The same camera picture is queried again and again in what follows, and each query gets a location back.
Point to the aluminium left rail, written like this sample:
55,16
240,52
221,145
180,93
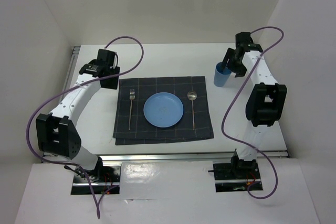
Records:
71,68

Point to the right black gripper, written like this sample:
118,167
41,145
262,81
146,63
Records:
229,55

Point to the blue plastic cup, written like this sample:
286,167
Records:
221,75

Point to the silver fork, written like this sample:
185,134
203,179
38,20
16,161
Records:
131,98

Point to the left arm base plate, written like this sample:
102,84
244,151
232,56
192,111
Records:
108,182

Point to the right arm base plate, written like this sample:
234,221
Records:
229,180

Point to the blue plastic plate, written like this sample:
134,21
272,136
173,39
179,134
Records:
163,109

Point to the aluminium front rail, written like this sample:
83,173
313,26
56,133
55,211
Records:
167,157

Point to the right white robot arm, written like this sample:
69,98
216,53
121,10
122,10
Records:
264,106

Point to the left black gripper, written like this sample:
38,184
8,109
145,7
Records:
112,83

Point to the dark grey checked cloth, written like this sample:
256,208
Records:
142,132

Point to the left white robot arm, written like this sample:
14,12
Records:
56,131

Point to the aluminium rail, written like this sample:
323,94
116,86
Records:
167,157
71,68

